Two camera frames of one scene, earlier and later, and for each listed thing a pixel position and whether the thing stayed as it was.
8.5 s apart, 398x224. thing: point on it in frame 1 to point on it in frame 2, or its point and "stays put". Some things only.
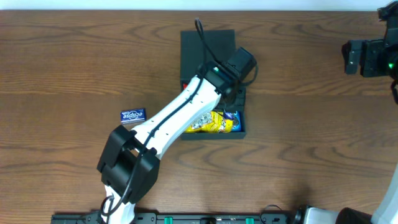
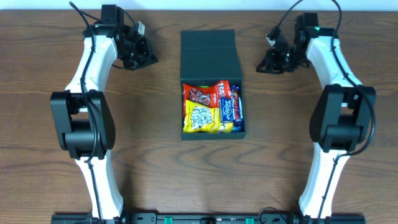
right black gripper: (363, 56) to (273, 62)
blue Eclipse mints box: (133, 116) to (226, 109)
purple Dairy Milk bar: (229, 115) to (237, 106)
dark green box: (198, 47) stays put
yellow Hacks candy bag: (212, 122) stays put
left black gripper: (232, 94) to (142, 54)
